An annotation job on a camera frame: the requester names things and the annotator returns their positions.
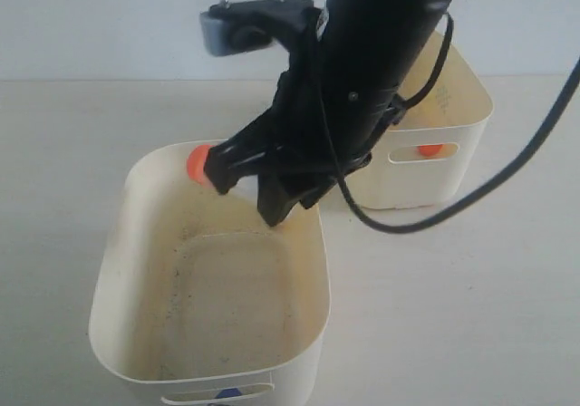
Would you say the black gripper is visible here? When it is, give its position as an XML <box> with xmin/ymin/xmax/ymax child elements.
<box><xmin>204</xmin><ymin>7</ymin><xmax>406</xmax><ymax>227</ymax></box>

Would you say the orange-capped clear tube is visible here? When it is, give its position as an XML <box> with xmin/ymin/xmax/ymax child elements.
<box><xmin>416</xmin><ymin>143</ymin><xmax>457</xmax><ymax>160</ymax></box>
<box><xmin>186</xmin><ymin>144</ymin><xmax>259</xmax><ymax>203</ymax></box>

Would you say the blue-capped clear tube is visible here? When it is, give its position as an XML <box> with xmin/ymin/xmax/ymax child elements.
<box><xmin>216</xmin><ymin>388</ymin><xmax>243</xmax><ymax>399</ymax></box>

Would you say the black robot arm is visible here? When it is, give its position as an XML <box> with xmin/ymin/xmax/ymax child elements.
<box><xmin>201</xmin><ymin>0</ymin><xmax>452</xmax><ymax>226</ymax></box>

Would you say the large cream plastic bin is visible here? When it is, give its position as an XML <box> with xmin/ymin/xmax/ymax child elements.
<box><xmin>88</xmin><ymin>142</ymin><xmax>331</xmax><ymax>405</ymax></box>

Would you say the small cream plastic bin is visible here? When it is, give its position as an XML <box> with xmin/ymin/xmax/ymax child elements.
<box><xmin>346</xmin><ymin>47</ymin><xmax>493</xmax><ymax>209</ymax></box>

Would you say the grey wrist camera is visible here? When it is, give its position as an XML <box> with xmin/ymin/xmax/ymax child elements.
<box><xmin>199</xmin><ymin>0</ymin><xmax>320</xmax><ymax>57</ymax></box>

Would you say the black cable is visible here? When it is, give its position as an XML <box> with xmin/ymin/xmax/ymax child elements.
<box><xmin>312</xmin><ymin>11</ymin><xmax>580</xmax><ymax>235</ymax></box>

